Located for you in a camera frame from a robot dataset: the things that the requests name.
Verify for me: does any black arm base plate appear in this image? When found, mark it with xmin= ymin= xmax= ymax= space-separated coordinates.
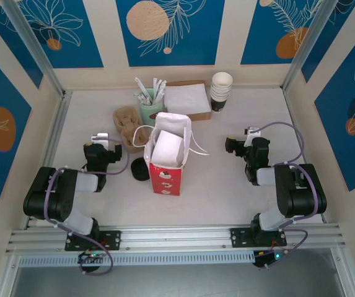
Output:
xmin=230 ymin=227 xmax=288 ymax=248
xmin=64 ymin=230 xmax=122 ymax=251

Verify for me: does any aluminium frame post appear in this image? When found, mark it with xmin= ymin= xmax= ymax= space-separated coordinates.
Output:
xmin=281 ymin=0 xmax=336 ymax=91
xmin=2 ymin=0 xmax=66 ymax=99

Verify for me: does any white paper napkin stack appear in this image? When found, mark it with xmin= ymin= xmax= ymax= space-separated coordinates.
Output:
xmin=164 ymin=84 xmax=211 ymax=114

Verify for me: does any brown pulp cup carrier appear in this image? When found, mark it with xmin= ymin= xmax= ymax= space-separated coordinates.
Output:
xmin=112 ymin=105 xmax=149 ymax=154

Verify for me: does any aluminium table edge rail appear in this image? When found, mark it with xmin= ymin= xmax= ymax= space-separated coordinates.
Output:
xmin=25 ymin=90 xmax=74 ymax=230
xmin=284 ymin=88 xmax=330 ymax=224

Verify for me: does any grey slotted cable duct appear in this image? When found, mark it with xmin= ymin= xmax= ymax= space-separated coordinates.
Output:
xmin=18 ymin=250 xmax=256 ymax=267

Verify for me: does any black controller board green light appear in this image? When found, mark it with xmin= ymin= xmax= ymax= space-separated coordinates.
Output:
xmin=77 ymin=251 xmax=103 ymax=265
xmin=253 ymin=250 xmax=286 ymax=269

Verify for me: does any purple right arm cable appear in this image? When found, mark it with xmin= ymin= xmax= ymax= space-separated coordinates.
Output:
xmin=257 ymin=122 xmax=319 ymax=269

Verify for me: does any white paper bag red print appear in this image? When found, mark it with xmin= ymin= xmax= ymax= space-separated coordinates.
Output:
xmin=133 ymin=111 xmax=211 ymax=196

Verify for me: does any mint green straw holder cup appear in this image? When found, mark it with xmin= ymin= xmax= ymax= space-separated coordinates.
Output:
xmin=138 ymin=92 xmax=167 ymax=127

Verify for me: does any dark green cup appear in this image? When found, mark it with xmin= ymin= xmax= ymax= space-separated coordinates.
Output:
xmin=210 ymin=97 xmax=229 ymax=113

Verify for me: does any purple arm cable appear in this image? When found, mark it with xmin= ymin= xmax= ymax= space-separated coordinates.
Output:
xmin=45 ymin=138 xmax=131 ymax=276
xmin=257 ymin=122 xmax=319 ymax=269

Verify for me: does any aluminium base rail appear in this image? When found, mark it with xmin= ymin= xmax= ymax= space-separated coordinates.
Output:
xmin=5 ymin=223 xmax=347 ymax=253

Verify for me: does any aluminium frame beam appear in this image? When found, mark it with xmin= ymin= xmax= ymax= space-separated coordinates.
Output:
xmin=330 ymin=247 xmax=355 ymax=297
xmin=0 ymin=252 xmax=22 ymax=297

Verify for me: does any black cup lid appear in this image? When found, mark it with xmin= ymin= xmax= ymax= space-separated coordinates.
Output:
xmin=130 ymin=157 xmax=152 ymax=182

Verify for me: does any brown cardboard napkin box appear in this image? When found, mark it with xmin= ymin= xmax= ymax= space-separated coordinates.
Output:
xmin=164 ymin=80 xmax=213 ymax=121

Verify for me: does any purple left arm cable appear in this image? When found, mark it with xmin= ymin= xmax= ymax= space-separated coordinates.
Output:
xmin=45 ymin=138 xmax=131 ymax=276

